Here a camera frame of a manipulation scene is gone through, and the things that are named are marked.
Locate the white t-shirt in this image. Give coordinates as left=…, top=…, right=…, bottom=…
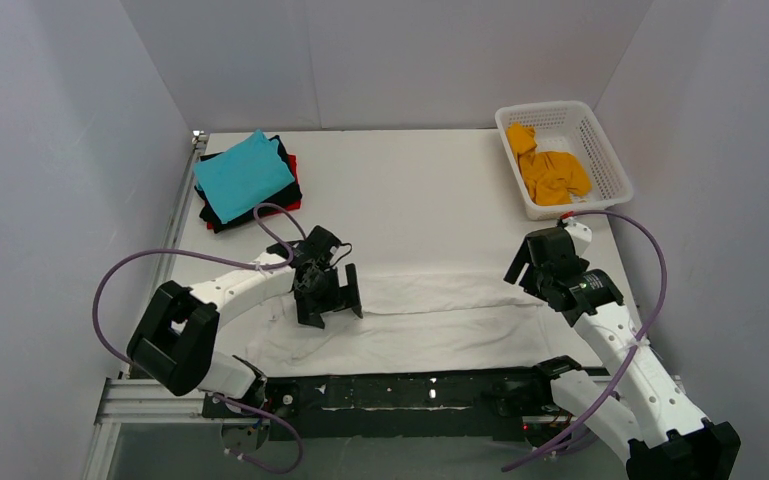
left=238, top=272, right=600, bottom=377

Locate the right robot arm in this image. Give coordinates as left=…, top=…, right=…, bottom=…
left=504, top=222, right=741, bottom=479

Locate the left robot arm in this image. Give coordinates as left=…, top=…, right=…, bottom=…
left=126, top=226, right=363, bottom=399

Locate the folded red t-shirt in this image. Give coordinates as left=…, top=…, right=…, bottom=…
left=199, top=154, right=303, bottom=234

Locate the yellow t-shirt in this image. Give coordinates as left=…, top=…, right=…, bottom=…
left=506, top=123, right=592, bottom=206

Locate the folded black t-shirt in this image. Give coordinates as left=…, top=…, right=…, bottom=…
left=194, top=130, right=303, bottom=233

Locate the white plastic basket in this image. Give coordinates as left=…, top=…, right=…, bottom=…
left=495, top=101, right=634, bottom=220

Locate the folded cyan t-shirt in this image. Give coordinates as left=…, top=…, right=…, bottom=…
left=194, top=130, right=295, bottom=223

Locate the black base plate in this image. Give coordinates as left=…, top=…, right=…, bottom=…
left=201, top=366, right=597, bottom=443

